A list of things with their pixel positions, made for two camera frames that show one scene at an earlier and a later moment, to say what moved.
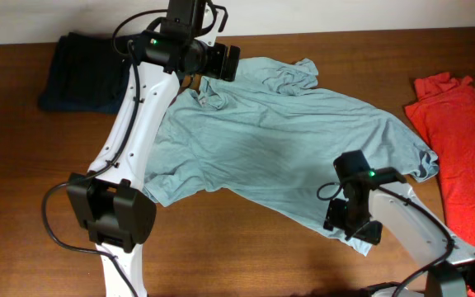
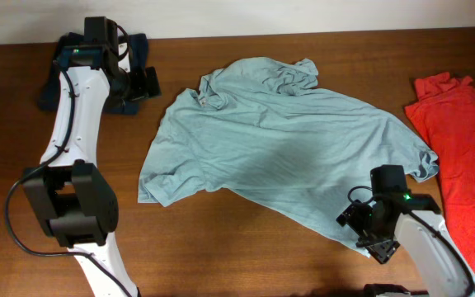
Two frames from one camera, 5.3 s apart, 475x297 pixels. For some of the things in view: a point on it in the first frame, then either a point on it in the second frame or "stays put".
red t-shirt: (462, 124) stays put
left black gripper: (216, 68) -> (142, 89)
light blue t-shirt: (262, 136) stays put
